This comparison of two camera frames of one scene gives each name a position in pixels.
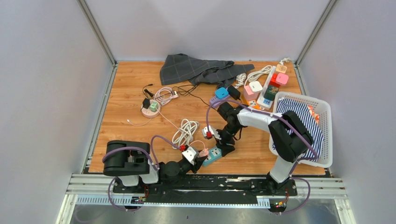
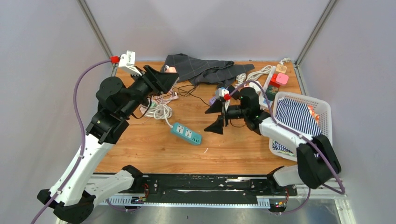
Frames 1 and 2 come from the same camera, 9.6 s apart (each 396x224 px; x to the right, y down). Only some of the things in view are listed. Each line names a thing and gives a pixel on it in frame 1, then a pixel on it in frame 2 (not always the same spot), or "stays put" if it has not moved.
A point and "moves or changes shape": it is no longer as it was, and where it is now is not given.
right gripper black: [225, 149] -> [217, 126]
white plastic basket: [324, 110] stays put
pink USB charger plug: [204, 152] -> [168, 69]
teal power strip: [214, 154] moves or changes shape
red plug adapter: [273, 82] stays put
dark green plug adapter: [271, 92] stays put
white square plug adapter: [256, 86] stays put
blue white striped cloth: [303, 113] stays put
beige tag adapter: [281, 68] stays put
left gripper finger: [199, 160] -> [166, 80]
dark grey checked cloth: [221, 73] stays put
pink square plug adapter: [281, 79] stays put
